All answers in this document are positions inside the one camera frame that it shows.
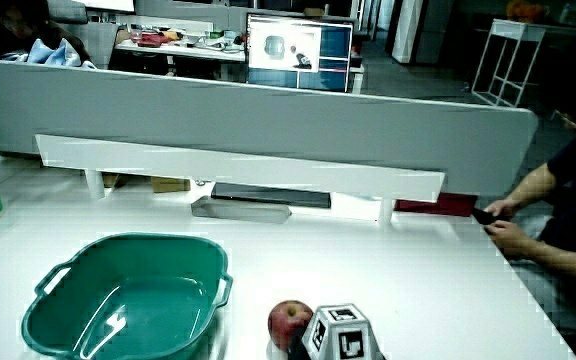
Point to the person's right hand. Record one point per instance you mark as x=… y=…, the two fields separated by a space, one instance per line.
x=340 y=332

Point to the red apple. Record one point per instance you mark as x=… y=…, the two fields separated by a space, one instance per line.
x=284 y=322

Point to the white desk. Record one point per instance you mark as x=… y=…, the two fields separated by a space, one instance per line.
x=393 y=285

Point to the white desk shelf riser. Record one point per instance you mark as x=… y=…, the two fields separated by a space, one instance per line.
x=228 y=167

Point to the black flat keyboard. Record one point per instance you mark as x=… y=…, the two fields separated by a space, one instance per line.
x=273 y=195

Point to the grey flat case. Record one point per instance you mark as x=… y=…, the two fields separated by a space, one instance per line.
x=240 y=210

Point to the red flat box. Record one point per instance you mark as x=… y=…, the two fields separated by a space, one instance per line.
x=438 y=205

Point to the black phone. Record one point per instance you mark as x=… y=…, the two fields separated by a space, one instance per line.
x=483 y=216

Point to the green plastic basin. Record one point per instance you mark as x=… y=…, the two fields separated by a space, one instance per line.
x=148 y=310

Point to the brown cardboard box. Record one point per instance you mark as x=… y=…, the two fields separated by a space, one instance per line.
x=169 y=184

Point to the grey partition panel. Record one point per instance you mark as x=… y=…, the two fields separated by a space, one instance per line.
x=248 y=117

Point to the computer monitor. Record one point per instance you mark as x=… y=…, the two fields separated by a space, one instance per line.
x=335 y=47

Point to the cluttered background table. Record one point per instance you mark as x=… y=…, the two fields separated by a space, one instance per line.
x=183 y=51

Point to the white metal rack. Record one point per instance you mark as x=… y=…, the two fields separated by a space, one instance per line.
x=510 y=32

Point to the red bag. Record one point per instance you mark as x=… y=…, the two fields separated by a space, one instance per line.
x=153 y=40

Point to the orange object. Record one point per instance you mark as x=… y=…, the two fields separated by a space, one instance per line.
x=525 y=11

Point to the light blue cloth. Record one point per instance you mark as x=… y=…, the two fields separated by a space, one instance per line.
x=50 y=56

